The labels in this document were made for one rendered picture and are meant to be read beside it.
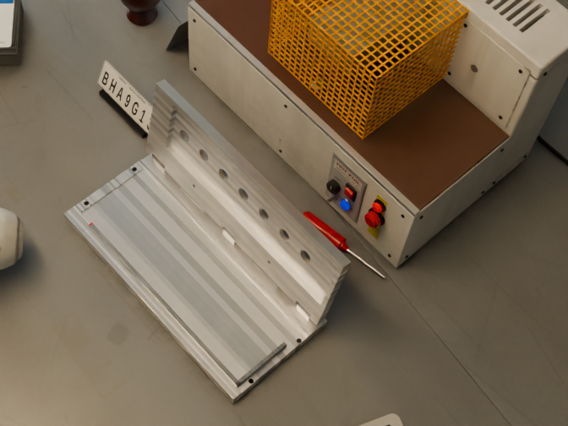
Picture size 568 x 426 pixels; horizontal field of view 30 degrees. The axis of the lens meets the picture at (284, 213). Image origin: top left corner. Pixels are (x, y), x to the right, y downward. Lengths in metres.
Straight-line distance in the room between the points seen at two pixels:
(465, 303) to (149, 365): 0.54
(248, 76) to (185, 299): 0.40
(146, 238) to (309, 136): 0.33
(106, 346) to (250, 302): 0.24
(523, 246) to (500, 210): 0.08
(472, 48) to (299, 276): 0.45
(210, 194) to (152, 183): 0.14
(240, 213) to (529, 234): 0.52
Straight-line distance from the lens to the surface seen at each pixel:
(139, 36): 2.08
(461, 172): 1.72
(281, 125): 1.84
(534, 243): 1.92
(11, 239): 1.72
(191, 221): 1.83
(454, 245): 1.88
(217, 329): 1.74
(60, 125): 1.97
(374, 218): 1.74
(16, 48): 2.03
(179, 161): 1.81
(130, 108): 1.95
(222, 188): 1.76
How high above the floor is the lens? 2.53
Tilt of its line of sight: 61 degrees down
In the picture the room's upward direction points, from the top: 8 degrees clockwise
